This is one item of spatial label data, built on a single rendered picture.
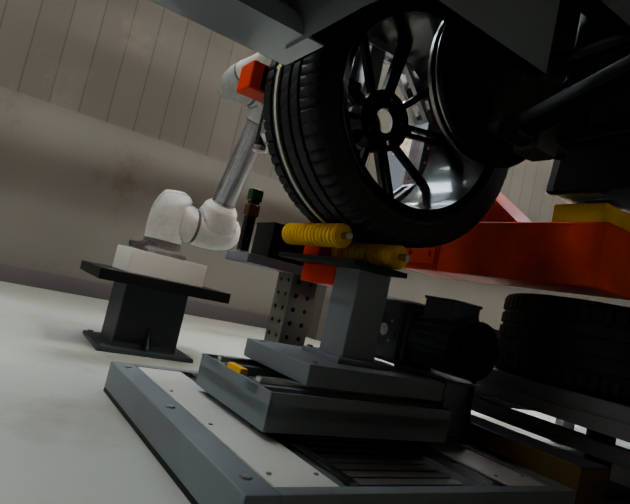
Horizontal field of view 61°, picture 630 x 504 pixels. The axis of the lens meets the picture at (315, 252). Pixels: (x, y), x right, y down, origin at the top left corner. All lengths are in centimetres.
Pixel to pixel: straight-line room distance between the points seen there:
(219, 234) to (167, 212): 24
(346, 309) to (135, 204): 327
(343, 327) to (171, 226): 114
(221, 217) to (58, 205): 219
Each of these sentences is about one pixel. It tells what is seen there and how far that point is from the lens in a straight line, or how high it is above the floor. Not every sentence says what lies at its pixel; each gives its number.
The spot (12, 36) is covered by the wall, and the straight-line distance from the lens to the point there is 451.
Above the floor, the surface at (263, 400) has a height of 15.
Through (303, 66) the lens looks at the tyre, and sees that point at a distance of 120.
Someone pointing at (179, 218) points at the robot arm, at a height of 55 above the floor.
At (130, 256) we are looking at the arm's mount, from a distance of 215.
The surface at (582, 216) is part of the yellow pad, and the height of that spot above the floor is 69.
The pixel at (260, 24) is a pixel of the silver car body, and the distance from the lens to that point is 88.
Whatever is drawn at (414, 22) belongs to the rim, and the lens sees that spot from 149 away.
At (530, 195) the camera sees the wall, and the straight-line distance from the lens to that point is 704.
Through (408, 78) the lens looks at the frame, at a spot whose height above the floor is 105.
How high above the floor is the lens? 36
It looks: 5 degrees up
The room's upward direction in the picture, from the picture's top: 13 degrees clockwise
